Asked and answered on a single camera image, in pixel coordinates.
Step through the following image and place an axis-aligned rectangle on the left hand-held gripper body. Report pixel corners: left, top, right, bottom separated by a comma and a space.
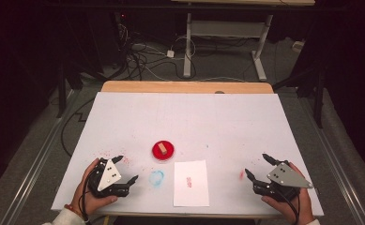
87, 157, 131, 199

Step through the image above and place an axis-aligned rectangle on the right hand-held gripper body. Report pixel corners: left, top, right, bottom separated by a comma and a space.
252, 160, 314, 203

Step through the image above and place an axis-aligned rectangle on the round red ink pad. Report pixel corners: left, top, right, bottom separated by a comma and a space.
151, 140, 175, 162

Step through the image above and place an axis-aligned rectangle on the person's right hand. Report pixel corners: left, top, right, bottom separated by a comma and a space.
261, 162, 315, 225

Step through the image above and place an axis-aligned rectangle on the person's left hand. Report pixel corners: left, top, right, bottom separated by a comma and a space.
71, 157, 118, 216

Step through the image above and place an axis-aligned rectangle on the white paper sheet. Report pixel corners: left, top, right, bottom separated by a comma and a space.
173, 159, 210, 208

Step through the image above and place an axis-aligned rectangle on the black metal stand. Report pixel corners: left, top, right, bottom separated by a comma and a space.
273, 64, 327, 129

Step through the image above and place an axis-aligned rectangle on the white board table cover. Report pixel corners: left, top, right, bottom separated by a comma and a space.
51, 92, 325, 218

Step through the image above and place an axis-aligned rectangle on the wooden table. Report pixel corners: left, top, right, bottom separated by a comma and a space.
100, 80, 275, 95

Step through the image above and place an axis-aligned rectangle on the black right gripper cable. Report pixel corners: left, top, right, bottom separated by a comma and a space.
277, 189, 300, 225

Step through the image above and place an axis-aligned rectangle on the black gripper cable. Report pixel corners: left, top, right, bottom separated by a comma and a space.
78, 177, 93, 225
277, 189, 300, 225

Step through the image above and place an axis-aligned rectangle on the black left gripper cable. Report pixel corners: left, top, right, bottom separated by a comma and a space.
78, 177, 93, 225

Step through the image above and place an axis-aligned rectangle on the red bracelet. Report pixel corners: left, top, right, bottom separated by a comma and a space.
64, 203, 84, 218

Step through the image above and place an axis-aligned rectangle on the metal floor rail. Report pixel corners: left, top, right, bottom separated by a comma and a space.
297, 97, 365, 225
0, 89, 80, 225

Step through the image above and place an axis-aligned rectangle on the black floor cable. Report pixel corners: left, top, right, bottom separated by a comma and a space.
60, 97, 96, 158

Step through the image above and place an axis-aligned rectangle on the tangle of floor cables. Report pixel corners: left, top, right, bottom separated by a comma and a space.
114, 22, 197, 82

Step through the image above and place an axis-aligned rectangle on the white metal desk frame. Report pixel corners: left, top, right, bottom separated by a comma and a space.
183, 12, 273, 83

